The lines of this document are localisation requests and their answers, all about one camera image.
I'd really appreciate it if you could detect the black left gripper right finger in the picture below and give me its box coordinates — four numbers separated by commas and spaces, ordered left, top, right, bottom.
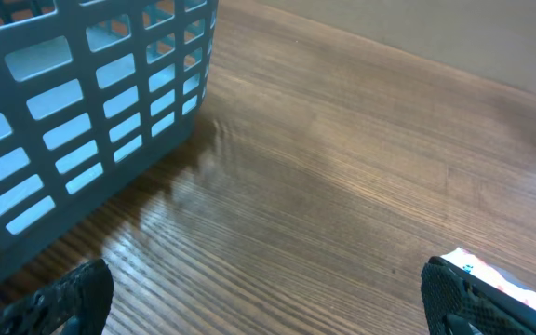
421, 256, 536, 335

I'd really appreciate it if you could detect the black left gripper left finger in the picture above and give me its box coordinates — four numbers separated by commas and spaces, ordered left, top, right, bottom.
0, 259, 114, 335

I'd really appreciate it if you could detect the red white small packet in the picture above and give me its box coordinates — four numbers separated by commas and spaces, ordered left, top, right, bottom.
441, 248, 536, 310

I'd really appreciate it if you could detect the grey plastic shopping basket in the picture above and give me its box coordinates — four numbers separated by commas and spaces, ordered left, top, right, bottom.
0, 0, 218, 283

